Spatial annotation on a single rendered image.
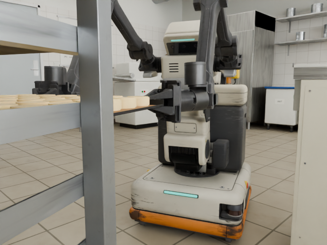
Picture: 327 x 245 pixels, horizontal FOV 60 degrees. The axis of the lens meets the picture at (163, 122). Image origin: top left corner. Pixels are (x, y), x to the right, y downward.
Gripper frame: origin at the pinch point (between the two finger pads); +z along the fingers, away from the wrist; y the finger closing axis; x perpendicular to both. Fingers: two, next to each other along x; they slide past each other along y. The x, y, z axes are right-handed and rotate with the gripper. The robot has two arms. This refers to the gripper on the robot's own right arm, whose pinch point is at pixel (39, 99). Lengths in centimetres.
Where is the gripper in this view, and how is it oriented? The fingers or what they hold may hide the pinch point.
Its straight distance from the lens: 82.4
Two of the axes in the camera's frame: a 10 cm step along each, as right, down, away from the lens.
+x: -9.9, 0.2, -1.5
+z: 1.5, 1.3, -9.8
